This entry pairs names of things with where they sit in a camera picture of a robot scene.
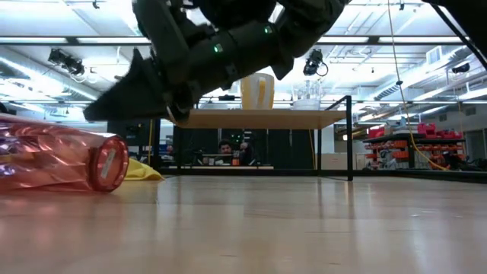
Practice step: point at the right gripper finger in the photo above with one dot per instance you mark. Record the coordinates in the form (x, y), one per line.
(133, 106)
(133, 80)

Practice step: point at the black ceiling fixture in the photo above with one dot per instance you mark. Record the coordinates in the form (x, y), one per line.
(460, 68)
(66, 62)

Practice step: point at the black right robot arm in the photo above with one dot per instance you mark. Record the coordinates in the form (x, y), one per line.
(308, 23)

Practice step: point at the person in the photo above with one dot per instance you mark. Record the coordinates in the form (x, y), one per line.
(225, 146)

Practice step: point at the black table with red bins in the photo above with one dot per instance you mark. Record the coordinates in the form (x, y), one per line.
(430, 131)

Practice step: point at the wooden shelf black metal legs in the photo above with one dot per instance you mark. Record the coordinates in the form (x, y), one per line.
(258, 118)

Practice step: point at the clear glass cup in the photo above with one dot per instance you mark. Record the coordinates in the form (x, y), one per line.
(306, 102)

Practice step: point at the black overhead camera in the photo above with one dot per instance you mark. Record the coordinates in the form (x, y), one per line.
(314, 62)

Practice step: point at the black metal table frame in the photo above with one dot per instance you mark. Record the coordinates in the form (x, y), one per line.
(418, 175)

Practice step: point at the yellow cloth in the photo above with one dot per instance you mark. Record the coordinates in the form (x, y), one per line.
(141, 173)

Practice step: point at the white mug orange inside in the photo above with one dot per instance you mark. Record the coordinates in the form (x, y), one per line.
(251, 93)

